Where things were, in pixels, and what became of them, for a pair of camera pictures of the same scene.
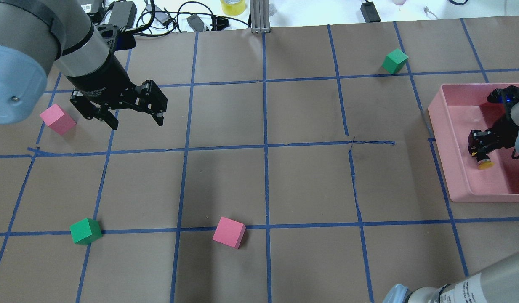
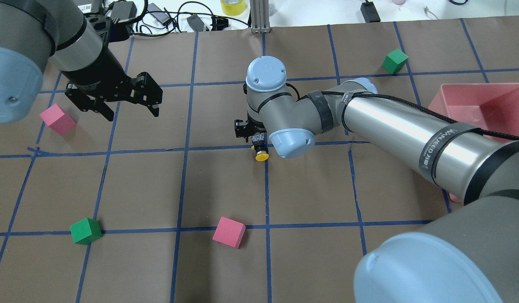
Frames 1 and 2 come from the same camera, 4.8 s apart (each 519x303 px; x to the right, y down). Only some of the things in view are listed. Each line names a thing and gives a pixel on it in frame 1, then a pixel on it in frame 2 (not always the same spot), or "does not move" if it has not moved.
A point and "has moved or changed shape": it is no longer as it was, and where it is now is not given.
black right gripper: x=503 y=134 to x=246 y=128
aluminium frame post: x=259 y=12 does not move
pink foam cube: x=57 y=118 does not move
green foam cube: x=395 y=61 does not move
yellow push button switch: x=485 y=163 has moved or changed shape
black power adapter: x=369 y=12 does not move
